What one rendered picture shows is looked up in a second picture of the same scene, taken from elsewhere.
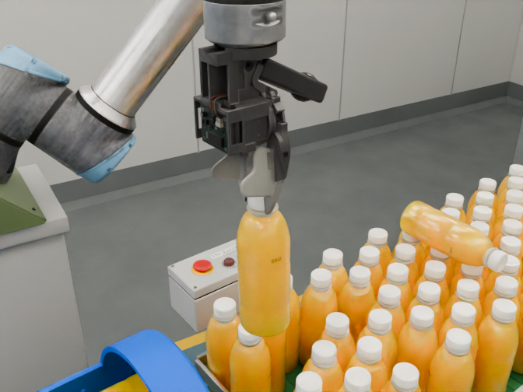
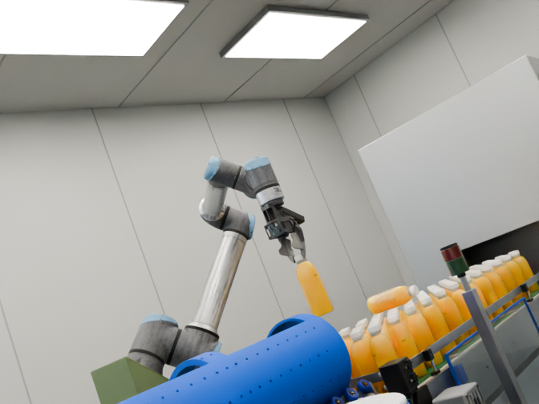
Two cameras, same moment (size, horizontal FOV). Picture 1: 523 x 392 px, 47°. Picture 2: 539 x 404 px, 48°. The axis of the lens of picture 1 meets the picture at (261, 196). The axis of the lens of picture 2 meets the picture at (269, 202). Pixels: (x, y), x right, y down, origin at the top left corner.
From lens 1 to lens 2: 150 cm
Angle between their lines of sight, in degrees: 41
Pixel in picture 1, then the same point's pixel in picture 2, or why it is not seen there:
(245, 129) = (285, 224)
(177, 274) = not seen: hidden behind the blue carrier
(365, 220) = not seen: outside the picture
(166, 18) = (219, 273)
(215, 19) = (263, 195)
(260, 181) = (297, 243)
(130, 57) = (208, 297)
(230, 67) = (273, 208)
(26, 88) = (163, 328)
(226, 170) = (283, 252)
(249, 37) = (275, 195)
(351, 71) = not seen: hidden behind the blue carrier
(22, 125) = (164, 348)
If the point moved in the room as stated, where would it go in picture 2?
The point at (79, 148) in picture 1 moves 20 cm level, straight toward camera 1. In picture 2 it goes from (196, 349) to (216, 342)
